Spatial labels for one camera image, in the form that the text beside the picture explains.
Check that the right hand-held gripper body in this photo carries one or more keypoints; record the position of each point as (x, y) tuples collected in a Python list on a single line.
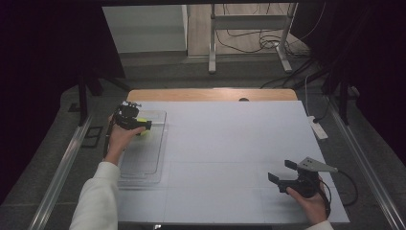
[(308, 185)]

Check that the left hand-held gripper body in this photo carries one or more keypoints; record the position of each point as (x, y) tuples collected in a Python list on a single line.
[(126, 116)]

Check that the yellow tennis ball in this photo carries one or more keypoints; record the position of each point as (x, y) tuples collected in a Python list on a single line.
[(143, 132)]

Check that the clear plastic container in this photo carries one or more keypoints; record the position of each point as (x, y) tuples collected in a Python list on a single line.
[(148, 153)]

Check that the person's right hand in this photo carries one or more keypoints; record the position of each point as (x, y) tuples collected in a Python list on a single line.
[(314, 207)]

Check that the person's left hand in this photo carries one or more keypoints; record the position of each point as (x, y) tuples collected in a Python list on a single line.
[(119, 140)]

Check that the white table cover board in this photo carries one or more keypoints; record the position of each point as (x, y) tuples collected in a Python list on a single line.
[(230, 179)]

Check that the white power strip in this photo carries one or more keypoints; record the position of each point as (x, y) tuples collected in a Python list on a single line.
[(318, 129)]

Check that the black metal stand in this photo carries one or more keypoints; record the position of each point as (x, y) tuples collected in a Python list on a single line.
[(344, 99), (83, 99)]

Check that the wooden table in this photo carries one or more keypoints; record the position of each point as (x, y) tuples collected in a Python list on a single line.
[(191, 95)]

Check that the black table grommet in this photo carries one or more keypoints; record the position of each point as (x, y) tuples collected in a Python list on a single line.
[(243, 99)]

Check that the white cabinet panel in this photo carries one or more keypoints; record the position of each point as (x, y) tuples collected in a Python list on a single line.
[(143, 28)]

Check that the dark curtain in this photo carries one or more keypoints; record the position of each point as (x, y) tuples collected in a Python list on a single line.
[(41, 64), (376, 64)]

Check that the black floor frame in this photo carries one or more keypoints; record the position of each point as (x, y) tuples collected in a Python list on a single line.
[(92, 137)]

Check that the aluminium rail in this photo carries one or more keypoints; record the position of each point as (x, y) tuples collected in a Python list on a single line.
[(367, 166), (60, 177)]

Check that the grey metal desk frame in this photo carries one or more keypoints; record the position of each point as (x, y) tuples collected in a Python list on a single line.
[(249, 22)]

